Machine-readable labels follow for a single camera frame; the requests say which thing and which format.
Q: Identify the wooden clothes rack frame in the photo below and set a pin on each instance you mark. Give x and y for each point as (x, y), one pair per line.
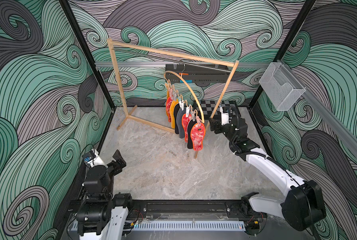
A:
(112, 45)

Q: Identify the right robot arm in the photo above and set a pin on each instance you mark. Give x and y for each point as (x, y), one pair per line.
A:
(302, 204)

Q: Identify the white slotted cable duct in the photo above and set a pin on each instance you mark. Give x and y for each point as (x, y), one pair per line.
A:
(190, 226)

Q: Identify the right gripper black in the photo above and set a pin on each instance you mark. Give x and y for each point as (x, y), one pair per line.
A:
(217, 124)

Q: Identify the grey insole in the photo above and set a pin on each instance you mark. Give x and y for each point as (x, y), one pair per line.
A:
(180, 128)

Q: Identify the black insole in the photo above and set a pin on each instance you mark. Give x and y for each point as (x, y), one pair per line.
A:
(191, 124)

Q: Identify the clear plastic wall bin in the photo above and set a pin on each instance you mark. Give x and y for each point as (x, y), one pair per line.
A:
(281, 86)

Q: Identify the black wall tool shelf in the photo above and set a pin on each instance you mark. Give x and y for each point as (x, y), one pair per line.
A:
(201, 75)

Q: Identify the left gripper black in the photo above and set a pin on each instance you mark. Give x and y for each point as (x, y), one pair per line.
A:
(116, 168)

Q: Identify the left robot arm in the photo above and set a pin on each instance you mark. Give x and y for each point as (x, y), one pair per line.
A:
(102, 214)

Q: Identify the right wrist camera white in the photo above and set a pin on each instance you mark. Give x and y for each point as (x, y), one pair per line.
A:
(224, 118)

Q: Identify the red patterned insole front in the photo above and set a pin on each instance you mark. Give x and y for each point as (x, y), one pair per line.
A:
(198, 134)

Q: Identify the black white chessboard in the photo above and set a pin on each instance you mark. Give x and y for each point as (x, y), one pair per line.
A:
(208, 106)

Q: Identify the red patterned insole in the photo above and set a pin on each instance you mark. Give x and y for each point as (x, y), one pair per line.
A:
(184, 122)
(198, 134)

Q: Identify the curved wooden clip hanger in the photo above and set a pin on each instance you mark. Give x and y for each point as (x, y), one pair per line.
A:
(189, 88)

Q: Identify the orange yellow insole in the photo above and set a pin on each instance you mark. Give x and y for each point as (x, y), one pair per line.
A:
(171, 111)

